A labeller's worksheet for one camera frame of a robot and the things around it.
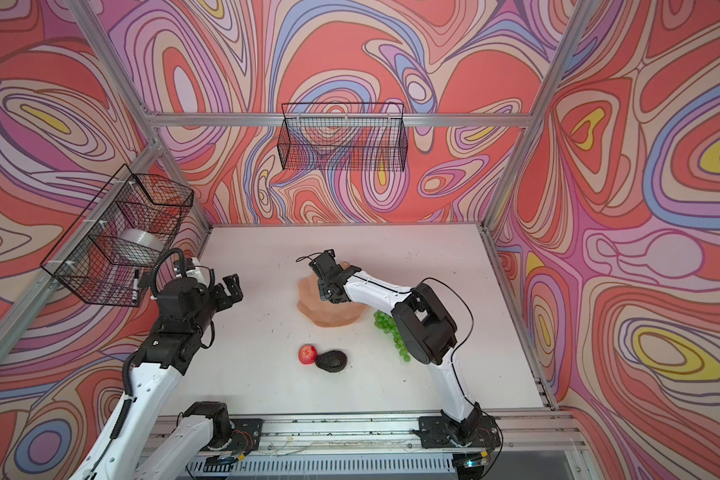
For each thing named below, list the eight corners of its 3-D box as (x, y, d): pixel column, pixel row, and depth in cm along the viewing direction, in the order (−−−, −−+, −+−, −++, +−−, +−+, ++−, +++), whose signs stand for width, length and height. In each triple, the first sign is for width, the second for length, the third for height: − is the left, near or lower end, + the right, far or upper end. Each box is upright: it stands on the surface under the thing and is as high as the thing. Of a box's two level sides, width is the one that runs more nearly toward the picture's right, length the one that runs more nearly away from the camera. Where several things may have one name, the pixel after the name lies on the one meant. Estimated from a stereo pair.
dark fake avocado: (316, 373, 85) (314, 367, 81) (318, 355, 88) (316, 348, 84) (347, 373, 85) (346, 367, 81) (347, 355, 88) (347, 349, 84)
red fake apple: (299, 364, 86) (297, 359, 83) (301, 349, 89) (299, 344, 86) (316, 364, 86) (315, 359, 83) (318, 349, 89) (316, 344, 86)
